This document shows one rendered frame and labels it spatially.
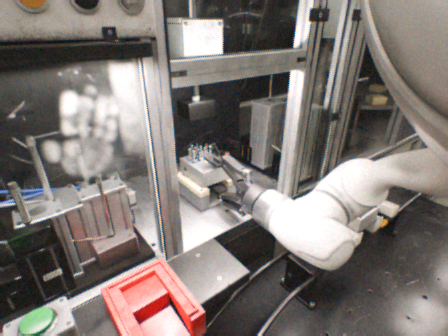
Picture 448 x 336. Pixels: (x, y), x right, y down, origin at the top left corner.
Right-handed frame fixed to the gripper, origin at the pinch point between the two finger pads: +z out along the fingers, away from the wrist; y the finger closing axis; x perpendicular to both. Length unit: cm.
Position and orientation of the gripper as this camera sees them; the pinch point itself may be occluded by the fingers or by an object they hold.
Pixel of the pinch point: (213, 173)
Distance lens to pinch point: 81.6
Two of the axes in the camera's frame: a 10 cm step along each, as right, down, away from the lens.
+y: 0.0, -8.8, -4.7
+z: -6.1, -3.7, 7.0
